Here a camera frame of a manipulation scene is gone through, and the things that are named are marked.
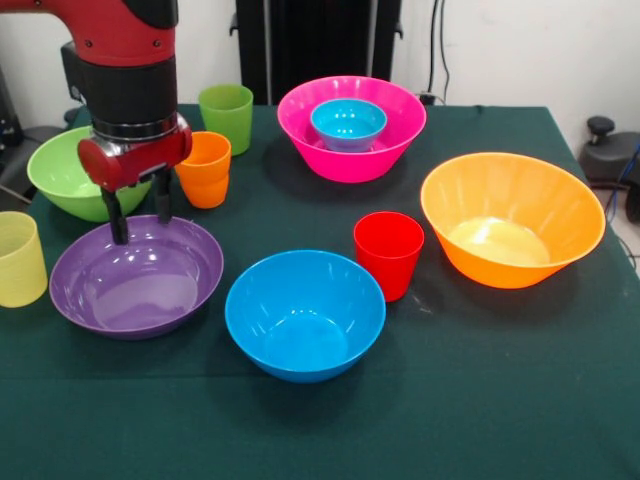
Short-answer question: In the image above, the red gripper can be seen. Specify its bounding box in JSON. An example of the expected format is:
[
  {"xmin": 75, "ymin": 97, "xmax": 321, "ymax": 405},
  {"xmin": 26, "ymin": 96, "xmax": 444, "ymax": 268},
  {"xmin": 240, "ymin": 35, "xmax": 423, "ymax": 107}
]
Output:
[{"xmin": 76, "ymin": 115, "xmax": 194, "ymax": 246}]

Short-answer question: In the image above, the purple plastic bowl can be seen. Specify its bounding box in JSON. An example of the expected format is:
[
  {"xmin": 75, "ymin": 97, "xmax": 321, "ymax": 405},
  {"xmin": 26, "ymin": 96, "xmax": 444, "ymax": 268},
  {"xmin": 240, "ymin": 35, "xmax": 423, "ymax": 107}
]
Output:
[{"xmin": 48, "ymin": 214, "xmax": 225, "ymax": 342}]

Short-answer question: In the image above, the small blue plastic bowl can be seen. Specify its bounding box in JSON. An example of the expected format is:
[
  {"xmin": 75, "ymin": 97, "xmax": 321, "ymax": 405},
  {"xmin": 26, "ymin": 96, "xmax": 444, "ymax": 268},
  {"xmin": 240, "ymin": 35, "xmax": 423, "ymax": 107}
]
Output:
[{"xmin": 309, "ymin": 98, "xmax": 389, "ymax": 154}]

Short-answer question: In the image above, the orange plastic cup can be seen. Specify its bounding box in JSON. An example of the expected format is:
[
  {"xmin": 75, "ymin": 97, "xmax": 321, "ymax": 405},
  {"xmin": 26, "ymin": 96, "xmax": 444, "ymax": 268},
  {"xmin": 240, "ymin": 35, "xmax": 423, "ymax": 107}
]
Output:
[{"xmin": 173, "ymin": 130, "xmax": 233, "ymax": 210}]

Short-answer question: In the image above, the green plastic bowl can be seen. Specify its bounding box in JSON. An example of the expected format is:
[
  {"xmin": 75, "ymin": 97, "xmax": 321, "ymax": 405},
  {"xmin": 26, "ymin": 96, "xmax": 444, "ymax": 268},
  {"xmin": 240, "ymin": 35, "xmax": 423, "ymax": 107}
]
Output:
[{"xmin": 26, "ymin": 124, "xmax": 154, "ymax": 223}]

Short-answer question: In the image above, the green plastic cup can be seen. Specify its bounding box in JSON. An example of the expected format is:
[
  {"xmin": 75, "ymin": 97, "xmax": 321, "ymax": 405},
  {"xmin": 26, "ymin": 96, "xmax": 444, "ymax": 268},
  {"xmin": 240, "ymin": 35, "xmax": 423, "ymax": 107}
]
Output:
[{"xmin": 198, "ymin": 84, "xmax": 255, "ymax": 157}]

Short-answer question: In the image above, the yellow plastic cup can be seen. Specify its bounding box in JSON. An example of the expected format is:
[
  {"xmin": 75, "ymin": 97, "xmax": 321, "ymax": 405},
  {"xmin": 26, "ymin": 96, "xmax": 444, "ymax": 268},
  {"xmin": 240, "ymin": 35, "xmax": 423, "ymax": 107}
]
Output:
[{"xmin": 0, "ymin": 210, "xmax": 49, "ymax": 309}]

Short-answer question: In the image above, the black equipment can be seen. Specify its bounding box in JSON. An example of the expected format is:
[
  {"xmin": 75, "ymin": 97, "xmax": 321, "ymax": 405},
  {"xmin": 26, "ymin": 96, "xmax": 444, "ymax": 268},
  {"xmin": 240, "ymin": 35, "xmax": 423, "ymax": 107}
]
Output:
[{"xmin": 0, "ymin": 64, "xmax": 66, "ymax": 204}]

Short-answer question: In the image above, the large blue plastic bowl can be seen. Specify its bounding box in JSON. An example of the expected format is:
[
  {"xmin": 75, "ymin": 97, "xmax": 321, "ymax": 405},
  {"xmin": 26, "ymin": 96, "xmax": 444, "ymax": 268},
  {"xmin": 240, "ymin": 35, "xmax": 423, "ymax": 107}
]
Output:
[{"xmin": 224, "ymin": 249, "xmax": 387, "ymax": 385}]

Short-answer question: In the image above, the pink plastic bowl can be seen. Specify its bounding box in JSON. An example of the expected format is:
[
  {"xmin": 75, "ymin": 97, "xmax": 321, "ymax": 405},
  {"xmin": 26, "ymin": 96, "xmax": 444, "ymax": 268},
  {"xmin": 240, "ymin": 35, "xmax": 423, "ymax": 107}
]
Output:
[{"xmin": 277, "ymin": 75, "xmax": 429, "ymax": 185}]

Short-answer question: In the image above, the red plastic cup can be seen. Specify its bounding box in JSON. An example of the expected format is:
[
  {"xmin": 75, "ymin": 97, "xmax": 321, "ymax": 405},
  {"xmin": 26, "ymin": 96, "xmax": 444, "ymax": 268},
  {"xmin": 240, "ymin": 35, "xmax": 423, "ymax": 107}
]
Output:
[{"xmin": 353, "ymin": 211, "xmax": 426, "ymax": 304}]

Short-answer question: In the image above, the dark green tablecloth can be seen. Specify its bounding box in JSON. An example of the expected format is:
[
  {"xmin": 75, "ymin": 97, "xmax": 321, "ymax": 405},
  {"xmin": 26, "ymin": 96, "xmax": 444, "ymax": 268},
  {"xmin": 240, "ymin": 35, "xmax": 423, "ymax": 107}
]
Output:
[{"xmin": 0, "ymin": 102, "xmax": 640, "ymax": 480}]

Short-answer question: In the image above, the large orange plastic bowl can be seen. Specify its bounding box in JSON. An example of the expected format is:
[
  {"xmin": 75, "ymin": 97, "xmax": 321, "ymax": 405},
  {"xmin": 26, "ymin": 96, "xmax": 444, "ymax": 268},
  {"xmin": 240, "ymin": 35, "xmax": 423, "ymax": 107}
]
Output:
[{"xmin": 420, "ymin": 152, "xmax": 607, "ymax": 290}]

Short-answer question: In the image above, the black wheeled base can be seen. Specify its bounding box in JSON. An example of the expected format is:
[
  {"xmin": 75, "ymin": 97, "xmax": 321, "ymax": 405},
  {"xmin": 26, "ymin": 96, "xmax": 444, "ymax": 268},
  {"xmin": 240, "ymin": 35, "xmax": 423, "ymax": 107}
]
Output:
[{"xmin": 578, "ymin": 115, "xmax": 640, "ymax": 224}]

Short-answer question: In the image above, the black wall cable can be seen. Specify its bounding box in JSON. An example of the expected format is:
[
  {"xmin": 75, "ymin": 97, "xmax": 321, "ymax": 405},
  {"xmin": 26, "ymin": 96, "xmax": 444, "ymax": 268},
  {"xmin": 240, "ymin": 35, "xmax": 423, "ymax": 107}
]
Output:
[{"xmin": 427, "ymin": 0, "xmax": 454, "ymax": 106}]

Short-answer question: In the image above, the blue cable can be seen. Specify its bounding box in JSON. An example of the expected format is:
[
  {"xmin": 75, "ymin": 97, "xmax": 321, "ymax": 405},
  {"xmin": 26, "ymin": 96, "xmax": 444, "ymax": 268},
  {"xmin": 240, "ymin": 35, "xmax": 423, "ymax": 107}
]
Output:
[{"xmin": 602, "ymin": 142, "xmax": 640, "ymax": 216}]

